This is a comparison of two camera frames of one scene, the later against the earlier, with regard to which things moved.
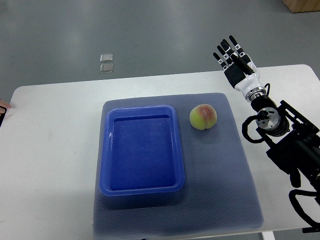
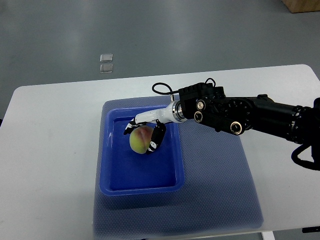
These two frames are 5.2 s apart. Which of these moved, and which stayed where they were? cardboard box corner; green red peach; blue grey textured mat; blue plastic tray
Moved: green red peach
Stayed: blue grey textured mat; cardboard box corner; blue plastic tray
